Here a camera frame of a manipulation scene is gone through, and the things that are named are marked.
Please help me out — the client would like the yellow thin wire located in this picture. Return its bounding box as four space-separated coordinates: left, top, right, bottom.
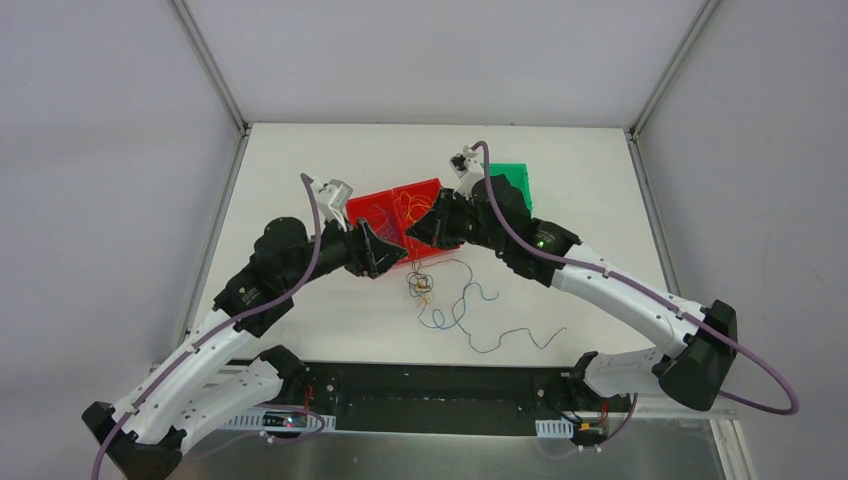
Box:
395 188 439 227

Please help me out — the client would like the red two-compartment plastic bin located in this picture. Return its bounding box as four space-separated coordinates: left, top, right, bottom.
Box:
346 178 458 268

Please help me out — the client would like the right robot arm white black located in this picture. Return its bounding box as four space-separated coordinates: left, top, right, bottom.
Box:
406 175 738 411

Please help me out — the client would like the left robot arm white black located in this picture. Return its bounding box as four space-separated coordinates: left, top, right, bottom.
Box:
82 217 408 479

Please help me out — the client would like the green plastic bin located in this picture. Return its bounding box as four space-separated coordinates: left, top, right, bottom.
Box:
490 163 533 212

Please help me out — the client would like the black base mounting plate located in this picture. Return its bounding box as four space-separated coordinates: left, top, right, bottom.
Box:
241 360 634 439

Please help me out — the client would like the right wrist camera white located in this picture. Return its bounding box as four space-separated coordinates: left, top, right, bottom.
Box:
449 146 485 199

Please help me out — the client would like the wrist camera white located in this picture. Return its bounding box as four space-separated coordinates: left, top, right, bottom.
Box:
449 146 485 199
311 178 353 232

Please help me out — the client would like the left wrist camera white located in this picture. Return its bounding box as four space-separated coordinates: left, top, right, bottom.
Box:
311 178 353 232

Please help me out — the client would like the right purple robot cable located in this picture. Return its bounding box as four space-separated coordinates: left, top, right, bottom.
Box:
468 140 801 417

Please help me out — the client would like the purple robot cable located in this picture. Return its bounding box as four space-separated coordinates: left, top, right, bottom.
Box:
468 140 801 417
90 172 324 480

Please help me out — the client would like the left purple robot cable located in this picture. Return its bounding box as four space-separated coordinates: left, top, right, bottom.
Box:
90 172 324 480

